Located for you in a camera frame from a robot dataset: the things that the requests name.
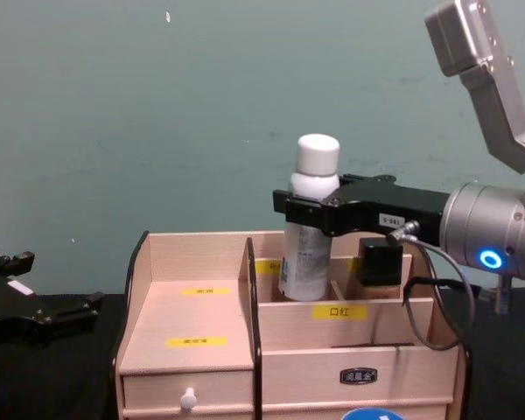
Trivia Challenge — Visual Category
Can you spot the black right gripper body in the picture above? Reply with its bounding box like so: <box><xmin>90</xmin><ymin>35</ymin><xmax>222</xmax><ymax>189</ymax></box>
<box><xmin>326</xmin><ymin>180</ymin><xmax>450</xmax><ymax>247</ymax></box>

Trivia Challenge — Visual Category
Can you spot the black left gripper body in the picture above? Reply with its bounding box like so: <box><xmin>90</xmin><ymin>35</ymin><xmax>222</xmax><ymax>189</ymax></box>
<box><xmin>0</xmin><ymin>265</ymin><xmax>57</xmax><ymax>352</ymax></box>

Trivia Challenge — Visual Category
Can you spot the white capped spray bottle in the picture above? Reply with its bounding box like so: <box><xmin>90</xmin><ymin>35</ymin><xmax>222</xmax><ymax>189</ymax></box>
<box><xmin>278</xmin><ymin>133</ymin><xmax>342</xmax><ymax>303</ymax></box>

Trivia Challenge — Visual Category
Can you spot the beige bottle with black cap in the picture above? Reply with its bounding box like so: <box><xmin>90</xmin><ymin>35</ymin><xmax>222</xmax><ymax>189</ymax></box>
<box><xmin>357</xmin><ymin>237</ymin><xmax>405</xmax><ymax>301</ymax></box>

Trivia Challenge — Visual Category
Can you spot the yellow paper label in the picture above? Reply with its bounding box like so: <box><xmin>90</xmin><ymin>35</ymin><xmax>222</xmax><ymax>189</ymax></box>
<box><xmin>165</xmin><ymin>336</ymin><xmax>228</xmax><ymax>350</ymax></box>
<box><xmin>311</xmin><ymin>304</ymin><xmax>370</xmax><ymax>322</ymax></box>
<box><xmin>255</xmin><ymin>258</ymin><xmax>284</xmax><ymax>277</ymax></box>
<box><xmin>180</xmin><ymin>286</ymin><xmax>231</xmax><ymax>297</ymax></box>

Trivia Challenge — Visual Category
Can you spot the pale wooden desk organizer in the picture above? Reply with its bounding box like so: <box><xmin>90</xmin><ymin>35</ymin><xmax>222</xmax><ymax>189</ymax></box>
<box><xmin>110</xmin><ymin>230</ymin><xmax>474</xmax><ymax>420</ymax></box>

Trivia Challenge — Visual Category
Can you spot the white drawer knob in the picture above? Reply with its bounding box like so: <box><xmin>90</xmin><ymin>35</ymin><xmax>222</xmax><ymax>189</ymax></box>
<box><xmin>178</xmin><ymin>386</ymin><xmax>199</xmax><ymax>413</ymax></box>

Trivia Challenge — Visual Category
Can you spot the black table cloth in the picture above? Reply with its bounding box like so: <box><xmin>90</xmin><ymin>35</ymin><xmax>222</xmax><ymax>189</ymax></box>
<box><xmin>0</xmin><ymin>286</ymin><xmax>525</xmax><ymax>420</ymax></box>

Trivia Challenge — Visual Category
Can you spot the thin grey gripper cable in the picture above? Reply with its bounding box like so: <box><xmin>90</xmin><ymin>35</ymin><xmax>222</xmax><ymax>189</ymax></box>
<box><xmin>385</xmin><ymin>220</ymin><xmax>483</xmax><ymax>352</ymax></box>

